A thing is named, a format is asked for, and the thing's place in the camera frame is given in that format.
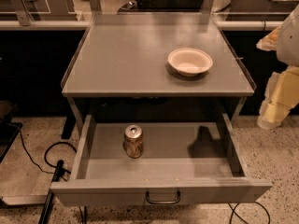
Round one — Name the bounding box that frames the black floor cable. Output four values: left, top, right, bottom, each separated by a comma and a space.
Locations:
228, 201, 272, 224
6, 121, 78, 175

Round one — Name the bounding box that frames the white paper bowl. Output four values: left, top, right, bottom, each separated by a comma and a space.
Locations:
168, 48, 213, 77

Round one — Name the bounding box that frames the black floor cable right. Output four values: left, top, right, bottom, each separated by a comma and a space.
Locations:
228, 201, 272, 224

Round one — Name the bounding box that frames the black drawer handle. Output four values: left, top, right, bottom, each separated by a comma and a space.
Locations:
145, 191, 181, 205

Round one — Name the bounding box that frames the grey cabinet counter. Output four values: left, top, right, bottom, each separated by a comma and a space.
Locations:
62, 13, 255, 127

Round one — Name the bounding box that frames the grey open drawer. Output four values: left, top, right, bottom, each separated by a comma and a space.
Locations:
51, 115, 272, 206

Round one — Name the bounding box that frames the black floor cable left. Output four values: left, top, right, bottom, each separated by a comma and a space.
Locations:
6, 121, 78, 175

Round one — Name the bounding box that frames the black power strip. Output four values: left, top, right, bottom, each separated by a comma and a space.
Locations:
38, 160, 64, 224

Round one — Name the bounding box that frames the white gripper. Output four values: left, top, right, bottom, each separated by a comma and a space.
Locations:
256, 5, 299, 130

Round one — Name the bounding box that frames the orange soda can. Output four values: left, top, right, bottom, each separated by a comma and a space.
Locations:
123, 124, 143, 159

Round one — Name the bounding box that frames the dark object left edge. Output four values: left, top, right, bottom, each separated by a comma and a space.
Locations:
0, 100, 22, 162

